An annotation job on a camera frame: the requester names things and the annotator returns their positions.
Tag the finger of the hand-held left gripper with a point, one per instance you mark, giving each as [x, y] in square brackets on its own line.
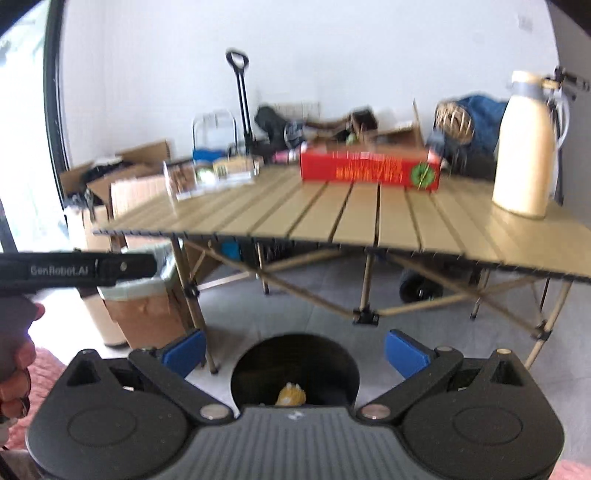
[134, 266]

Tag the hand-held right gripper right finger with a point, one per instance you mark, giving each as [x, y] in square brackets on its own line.
[404, 353]

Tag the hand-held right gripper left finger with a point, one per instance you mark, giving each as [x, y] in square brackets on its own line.
[187, 353]

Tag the black round bin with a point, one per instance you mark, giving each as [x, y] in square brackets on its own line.
[258, 369]

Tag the yellow plush toy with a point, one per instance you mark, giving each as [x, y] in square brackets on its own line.
[291, 396]

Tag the person's left hand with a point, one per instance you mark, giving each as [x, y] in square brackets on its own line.
[14, 332]

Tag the cardboard box with green liner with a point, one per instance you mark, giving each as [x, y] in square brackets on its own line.
[138, 318]

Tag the black cart wheel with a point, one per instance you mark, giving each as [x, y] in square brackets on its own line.
[415, 286]

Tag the large plain cardboard box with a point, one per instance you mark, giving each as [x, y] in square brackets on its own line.
[134, 194]

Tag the clear cookie jar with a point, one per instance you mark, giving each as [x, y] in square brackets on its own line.
[180, 180]

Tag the cardboard box with clothes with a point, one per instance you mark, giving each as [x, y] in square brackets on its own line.
[143, 152]

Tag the white green packet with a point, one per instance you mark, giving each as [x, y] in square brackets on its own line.
[205, 174]

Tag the blue box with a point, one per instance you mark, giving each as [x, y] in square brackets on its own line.
[210, 155]

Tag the small tan carton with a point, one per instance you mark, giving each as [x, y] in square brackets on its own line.
[238, 167]

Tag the pink rug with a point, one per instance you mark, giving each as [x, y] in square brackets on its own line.
[27, 443]

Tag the red cardboard box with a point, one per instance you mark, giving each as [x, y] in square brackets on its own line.
[369, 168]

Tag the black suitcase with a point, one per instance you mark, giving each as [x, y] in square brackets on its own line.
[471, 164]

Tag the black hand trolley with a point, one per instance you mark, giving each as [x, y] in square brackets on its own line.
[242, 92]

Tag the grey blue bottle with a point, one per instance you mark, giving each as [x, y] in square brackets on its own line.
[436, 145]

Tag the open brown cardboard box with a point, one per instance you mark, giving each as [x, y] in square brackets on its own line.
[401, 136]

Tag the cream thermos jug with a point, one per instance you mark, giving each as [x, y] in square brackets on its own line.
[524, 157]

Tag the rattan ball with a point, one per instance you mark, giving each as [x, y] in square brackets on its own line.
[455, 121]

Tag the black phone holder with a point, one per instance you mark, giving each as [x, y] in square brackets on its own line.
[572, 81]

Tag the white metal frame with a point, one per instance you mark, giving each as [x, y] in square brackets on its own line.
[198, 129]

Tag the black door frame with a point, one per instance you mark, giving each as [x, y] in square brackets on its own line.
[55, 92]

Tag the white wall sockets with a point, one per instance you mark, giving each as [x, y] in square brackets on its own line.
[300, 110]

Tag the white wall switch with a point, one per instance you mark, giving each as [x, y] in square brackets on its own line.
[525, 23]

